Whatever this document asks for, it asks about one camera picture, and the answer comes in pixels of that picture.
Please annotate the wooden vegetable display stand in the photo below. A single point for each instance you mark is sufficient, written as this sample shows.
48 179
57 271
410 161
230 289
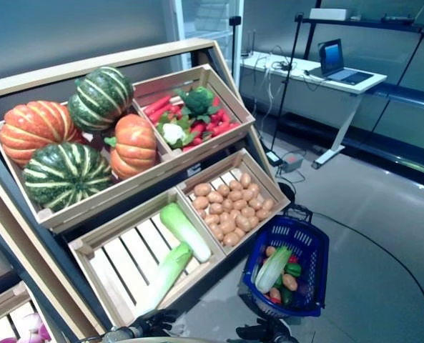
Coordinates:
90 61

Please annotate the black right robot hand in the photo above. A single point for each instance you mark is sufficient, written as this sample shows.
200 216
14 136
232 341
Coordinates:
263 330

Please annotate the purple onion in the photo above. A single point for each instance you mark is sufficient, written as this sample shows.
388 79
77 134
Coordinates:
44 331
31 323

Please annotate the wooden crate of onions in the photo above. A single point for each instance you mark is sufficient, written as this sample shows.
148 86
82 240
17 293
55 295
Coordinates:
4 307

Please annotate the white cauliflower with leaves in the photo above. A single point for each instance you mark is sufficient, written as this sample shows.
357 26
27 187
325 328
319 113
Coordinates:
172 132

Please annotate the napa cabbage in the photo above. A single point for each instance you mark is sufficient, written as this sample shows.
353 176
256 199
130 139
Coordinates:
168 275
183 228
272 269

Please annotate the grey power box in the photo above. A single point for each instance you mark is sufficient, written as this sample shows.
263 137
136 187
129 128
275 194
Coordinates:
292 162

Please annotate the green bell pepper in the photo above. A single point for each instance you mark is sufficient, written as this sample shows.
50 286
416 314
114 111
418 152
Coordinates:
293 269

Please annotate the green striped round pumpkin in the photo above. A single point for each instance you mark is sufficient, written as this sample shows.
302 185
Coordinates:
101 96

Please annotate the black power adapter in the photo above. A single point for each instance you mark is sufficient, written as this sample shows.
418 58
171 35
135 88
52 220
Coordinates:
274 157

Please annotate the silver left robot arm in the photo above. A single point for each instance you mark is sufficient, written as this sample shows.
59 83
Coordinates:
117 335

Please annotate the red carrot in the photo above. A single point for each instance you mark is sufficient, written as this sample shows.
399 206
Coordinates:
224 129
193 143
157 105
198 129
161 113
221 116

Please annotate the wooden crate of pumpkins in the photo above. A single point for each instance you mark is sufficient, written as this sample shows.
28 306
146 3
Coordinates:
126 186

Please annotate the dark green vegetable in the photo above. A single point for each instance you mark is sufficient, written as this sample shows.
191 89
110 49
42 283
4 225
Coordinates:
286 296

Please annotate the blue plastic shopping basket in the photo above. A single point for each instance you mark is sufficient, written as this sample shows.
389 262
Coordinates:
304 239

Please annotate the glass door cabinet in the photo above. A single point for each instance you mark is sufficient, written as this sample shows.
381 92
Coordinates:
208 32

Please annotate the white desk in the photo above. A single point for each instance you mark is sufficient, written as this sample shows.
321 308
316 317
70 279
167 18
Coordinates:
297 76

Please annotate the brown potato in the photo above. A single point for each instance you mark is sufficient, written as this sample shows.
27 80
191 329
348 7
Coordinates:
242 222
227 227
200 203
216 208
235 185
235 195
270 251
262 214
255 203
211 219
275 294
215 197
247 212
239 204
245 180
202 189
231 239
217 231
254 189
267 204
289 282
227 205
223 190

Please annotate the glass lower rack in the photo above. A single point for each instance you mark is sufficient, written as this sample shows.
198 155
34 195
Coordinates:
404 118

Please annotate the black upright sensor stand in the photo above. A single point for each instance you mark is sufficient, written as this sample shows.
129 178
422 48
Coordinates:
236 53

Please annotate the wooden crate of cabbages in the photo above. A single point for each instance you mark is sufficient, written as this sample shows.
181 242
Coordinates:
126 257

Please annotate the black slanted tripod stand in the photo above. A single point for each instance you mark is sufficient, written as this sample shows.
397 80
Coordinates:
286 82

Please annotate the small orange pumpkin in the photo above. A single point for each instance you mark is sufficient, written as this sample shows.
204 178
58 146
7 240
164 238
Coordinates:
134 146

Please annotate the green striped wide pumpkin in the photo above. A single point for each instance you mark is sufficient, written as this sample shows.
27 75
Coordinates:
65 175

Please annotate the wooden crate of potatoes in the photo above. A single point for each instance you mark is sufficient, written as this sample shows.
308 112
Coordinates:
266 179

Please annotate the wooden crate of carrots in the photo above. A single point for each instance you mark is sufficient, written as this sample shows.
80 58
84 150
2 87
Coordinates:
215 140

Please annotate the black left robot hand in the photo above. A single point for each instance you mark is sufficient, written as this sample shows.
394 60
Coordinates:
158 319

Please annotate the open grey laptop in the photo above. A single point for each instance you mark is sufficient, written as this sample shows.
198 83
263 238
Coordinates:
336 64

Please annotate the red bell pepper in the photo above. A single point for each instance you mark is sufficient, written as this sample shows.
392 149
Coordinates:
294 259

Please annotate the white box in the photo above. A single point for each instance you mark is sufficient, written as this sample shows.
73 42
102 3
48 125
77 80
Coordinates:
329 13

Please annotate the large orange pumpkin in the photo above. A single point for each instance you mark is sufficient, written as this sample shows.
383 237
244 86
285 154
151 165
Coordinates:
33 125

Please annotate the black wall shelf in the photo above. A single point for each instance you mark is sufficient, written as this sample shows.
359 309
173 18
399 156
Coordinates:
376 24

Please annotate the green broccoli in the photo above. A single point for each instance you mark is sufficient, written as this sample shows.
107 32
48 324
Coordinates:
199 100

